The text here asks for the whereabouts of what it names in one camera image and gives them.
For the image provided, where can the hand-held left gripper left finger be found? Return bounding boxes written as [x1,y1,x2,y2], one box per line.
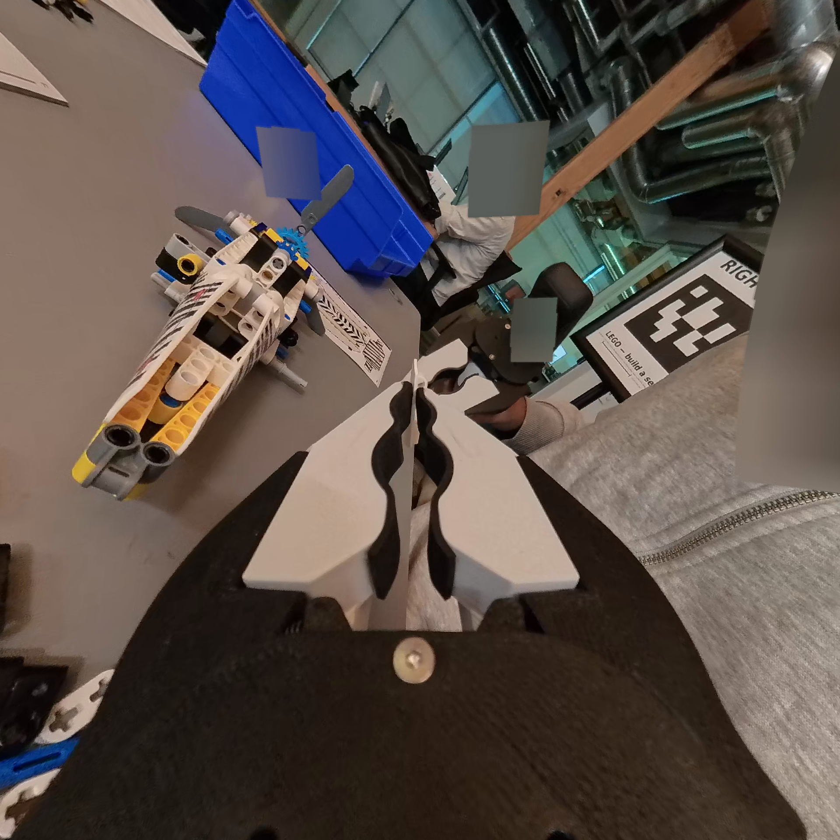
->
[241,382,417,631]

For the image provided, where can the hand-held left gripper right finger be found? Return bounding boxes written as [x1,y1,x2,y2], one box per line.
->
[419,386,581,631]

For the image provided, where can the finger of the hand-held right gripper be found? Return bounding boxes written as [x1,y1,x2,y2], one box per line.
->
[419,341,476,389]
[430,377,501,416]

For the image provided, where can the striped sticker sheet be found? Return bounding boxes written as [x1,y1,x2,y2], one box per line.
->
[298,266,392,387]

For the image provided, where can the lego plane model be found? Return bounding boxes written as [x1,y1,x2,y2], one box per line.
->
[72,164,355,503]

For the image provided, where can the person's right forearm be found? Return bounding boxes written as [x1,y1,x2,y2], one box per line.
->
[508,397,585,457]

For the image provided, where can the pile of loose lego parts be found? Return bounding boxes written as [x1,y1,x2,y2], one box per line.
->
[0,545,116,828]

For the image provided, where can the person's right hand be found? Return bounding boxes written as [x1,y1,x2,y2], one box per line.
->
[469,394,529,442]

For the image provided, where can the black backpack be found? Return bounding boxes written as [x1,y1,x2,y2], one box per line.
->
[325,69,442,221]

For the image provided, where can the blue plastic bin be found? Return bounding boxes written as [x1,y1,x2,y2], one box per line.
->
[199,0,434,278]

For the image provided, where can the white paper sheet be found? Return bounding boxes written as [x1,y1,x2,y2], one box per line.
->
[95,0,207,67]

